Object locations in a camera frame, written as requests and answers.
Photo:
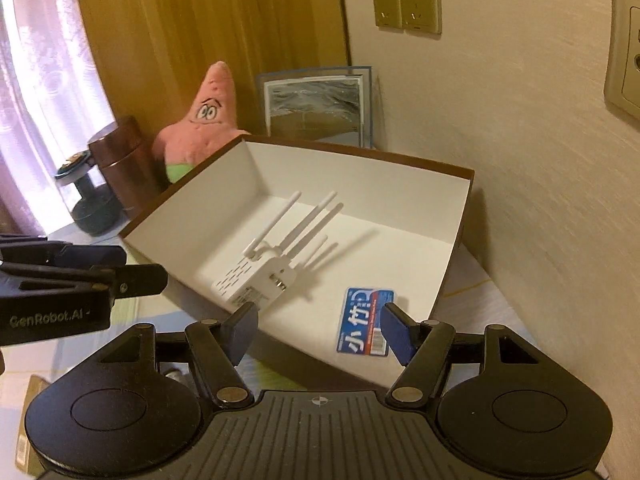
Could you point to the white router with antennas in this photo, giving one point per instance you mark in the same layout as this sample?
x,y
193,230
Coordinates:
x,y
250,275

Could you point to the blue card pack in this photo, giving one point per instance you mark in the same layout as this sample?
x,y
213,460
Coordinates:
x,y
362,322

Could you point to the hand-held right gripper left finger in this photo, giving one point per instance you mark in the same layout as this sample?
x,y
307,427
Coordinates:
x,y
241,332

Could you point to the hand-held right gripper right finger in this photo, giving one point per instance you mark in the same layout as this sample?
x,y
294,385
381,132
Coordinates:
x,y
396,332

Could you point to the large beige wall socket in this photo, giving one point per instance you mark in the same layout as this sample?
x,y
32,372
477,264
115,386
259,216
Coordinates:
x,y
625,60

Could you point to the brown cardboard box white inside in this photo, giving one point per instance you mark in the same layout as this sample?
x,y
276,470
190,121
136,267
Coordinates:
x,y
360,240

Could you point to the yellow flat box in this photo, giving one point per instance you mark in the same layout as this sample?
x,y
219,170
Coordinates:
x,y
31,425

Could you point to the pink lace curtain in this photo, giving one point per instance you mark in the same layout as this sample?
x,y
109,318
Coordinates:
x,y
45,85

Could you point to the pink starfish plush toy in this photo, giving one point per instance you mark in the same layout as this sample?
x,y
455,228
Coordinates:
x,y
205,120

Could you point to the blue framed picture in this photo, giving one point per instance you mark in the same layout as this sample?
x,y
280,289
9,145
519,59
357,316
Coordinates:
x,y
315,110

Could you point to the copper cylindrical canister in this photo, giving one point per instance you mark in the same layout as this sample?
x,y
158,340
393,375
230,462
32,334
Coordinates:
x,y
127,165

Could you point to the dark teal glass humidifier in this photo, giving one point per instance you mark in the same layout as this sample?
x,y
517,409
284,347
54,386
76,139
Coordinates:
x,y
92,210

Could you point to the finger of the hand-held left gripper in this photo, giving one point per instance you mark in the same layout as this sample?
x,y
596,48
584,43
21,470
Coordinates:
x,y
75,255
142,280

